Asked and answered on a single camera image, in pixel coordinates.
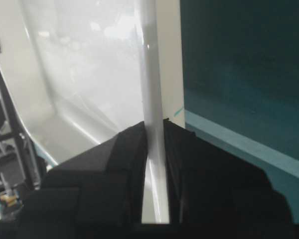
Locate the white plastic case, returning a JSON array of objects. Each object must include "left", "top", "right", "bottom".
[{"left": 0, "top": 0, "right": 185, "bottom": 224}]

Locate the black metal equipment rack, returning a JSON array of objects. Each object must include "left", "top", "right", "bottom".
[{"left": 0, "top": 39, "right": 48, "bottom": 215}]

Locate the teal table mat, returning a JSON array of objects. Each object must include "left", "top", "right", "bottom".
[{"left": 180, "top": 0, "right": 299, "bottom": 224}]

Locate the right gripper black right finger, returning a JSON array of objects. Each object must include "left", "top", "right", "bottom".
[{"left": 163, "top": 119, "right": 295, "bottom": 239}]

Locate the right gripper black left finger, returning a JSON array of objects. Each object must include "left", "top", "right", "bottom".
[{"left": 17, "top": 122, "right": 148, "bottom": 239}]

